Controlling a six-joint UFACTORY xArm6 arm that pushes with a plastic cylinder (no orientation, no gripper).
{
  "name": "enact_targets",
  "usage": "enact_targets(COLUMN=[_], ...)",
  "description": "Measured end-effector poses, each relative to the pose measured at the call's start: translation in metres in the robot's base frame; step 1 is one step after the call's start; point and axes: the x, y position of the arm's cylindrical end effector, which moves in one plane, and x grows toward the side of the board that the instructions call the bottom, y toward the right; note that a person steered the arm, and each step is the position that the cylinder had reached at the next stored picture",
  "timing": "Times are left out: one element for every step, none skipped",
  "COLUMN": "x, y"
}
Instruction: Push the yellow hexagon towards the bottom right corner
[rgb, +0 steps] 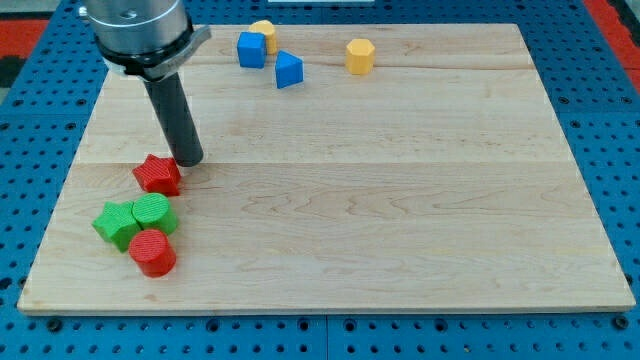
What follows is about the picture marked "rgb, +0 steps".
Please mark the yellow hexagon block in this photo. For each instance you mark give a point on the yellow hexagon block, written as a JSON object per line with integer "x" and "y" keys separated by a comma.
{"x": 360, "y": 56}

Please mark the red cylinder block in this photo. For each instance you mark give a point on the red cylinder block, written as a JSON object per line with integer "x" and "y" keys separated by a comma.
{"x": 152, "y": 252}

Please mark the light wooden board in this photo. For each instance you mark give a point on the light wooden board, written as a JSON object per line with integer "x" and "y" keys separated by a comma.
{"x": 439, "y": 183}

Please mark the green cylinder block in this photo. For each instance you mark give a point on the green cylinder block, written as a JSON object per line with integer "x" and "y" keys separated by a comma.
{"x": 154, "y": 211}

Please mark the red star block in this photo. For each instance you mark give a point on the red star block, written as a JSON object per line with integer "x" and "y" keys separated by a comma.
{"x": 158, "y": 175}

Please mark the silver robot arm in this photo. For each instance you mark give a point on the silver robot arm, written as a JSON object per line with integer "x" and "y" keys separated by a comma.
{"x": 151, "y": 40}

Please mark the blue triangle block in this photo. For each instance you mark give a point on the blue triangle block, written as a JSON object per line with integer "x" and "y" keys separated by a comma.
{"x": 289, "y": 69}

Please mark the green star block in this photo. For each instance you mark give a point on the green star block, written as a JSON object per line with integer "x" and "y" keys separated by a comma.
{"x": 117, "y": 225}

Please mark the blue cube block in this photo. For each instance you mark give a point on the blue cube block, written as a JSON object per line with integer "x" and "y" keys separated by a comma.
{"x": 251, "y": 50}

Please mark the yellow cylinder block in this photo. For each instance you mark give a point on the yellow cylinder block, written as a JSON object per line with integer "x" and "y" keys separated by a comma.
{"x": 268, "y": 29}

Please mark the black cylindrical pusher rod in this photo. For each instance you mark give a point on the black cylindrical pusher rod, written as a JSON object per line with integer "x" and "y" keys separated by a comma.
{"x": 172, "y": 110}

